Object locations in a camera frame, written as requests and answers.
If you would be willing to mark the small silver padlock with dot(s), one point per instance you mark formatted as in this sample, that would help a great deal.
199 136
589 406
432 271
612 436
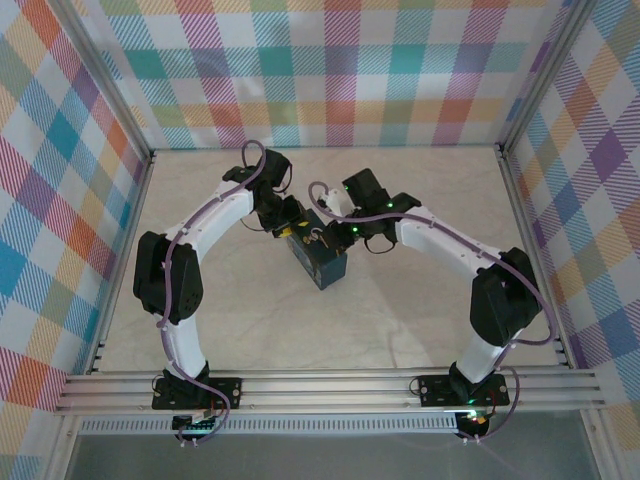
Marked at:
314 234

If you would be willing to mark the dark blue metal box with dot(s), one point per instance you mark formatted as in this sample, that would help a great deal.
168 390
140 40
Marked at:
325 265

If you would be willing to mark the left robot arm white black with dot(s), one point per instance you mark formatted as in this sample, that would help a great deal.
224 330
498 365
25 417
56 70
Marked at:
167 285

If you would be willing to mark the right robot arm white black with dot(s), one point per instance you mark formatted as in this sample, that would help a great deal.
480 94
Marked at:
505 300

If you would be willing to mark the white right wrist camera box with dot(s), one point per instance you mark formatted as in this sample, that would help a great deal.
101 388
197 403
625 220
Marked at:
333 198

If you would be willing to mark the aluminium mounting rail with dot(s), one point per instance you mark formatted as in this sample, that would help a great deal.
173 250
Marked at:
325 390

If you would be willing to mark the aluminium side frame rail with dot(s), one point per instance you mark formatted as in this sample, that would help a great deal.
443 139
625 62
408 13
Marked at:
127 250
522 215

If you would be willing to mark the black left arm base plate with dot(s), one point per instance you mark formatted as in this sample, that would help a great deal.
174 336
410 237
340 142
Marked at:
225 392

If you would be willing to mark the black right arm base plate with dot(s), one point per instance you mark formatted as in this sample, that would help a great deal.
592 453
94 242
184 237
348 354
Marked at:
435 390

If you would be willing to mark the aluminium frame post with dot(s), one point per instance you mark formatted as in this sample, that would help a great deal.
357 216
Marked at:
107 85
547 75

